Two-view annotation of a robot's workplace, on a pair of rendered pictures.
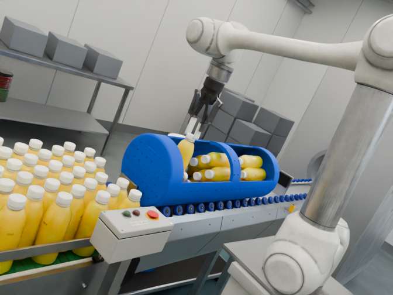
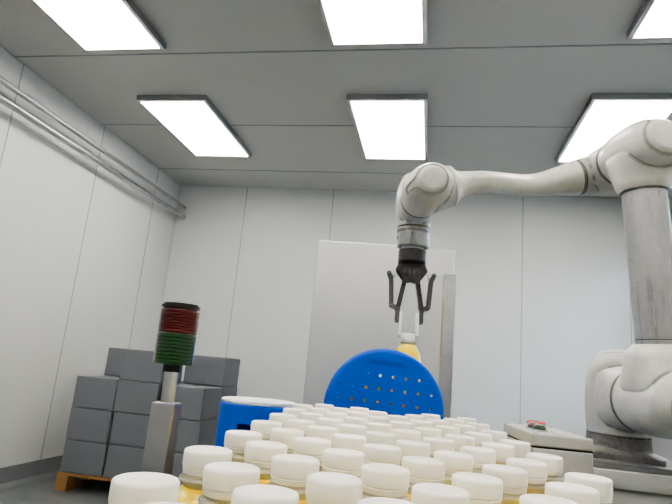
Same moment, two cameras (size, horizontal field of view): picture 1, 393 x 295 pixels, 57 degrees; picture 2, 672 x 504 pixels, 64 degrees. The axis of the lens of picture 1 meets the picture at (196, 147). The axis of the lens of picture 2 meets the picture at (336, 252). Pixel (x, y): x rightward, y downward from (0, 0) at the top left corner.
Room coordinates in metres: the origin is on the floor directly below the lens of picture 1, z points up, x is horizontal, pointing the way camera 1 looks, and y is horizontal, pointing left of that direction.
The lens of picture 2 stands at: (0.27, 0.95, 1.18)
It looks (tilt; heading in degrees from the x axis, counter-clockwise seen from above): 12 degrees up; 328
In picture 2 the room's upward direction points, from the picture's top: 5 degrees clockwise
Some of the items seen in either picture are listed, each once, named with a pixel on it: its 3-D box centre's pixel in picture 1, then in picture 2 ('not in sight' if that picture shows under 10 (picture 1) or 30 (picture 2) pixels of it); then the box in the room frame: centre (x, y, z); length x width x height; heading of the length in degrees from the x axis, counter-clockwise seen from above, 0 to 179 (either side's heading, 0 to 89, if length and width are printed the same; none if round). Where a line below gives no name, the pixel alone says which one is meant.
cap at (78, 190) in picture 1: (78, 190); (463, 430); (0.94, 0.26, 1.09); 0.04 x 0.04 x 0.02
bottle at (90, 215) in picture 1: (92, 224); not in sight; (0.97, 0.19, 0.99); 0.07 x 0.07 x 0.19
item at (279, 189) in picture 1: (281, 184); not in sight; (2.34, -0.61, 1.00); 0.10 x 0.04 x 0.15; 54
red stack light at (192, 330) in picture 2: (1, 79); (179, 321); (1.17, 0.69, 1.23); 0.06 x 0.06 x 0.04
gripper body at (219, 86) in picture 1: (211, 91); (411, 266); (1.37, 0.04, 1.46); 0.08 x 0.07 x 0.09; 53
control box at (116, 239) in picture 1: (133, 232); (543, 457); (0.93, 0.07, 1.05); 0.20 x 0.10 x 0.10; 144
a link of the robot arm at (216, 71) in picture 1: (219, 72); (413, 239); (1.37, 0.04, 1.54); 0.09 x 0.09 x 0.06
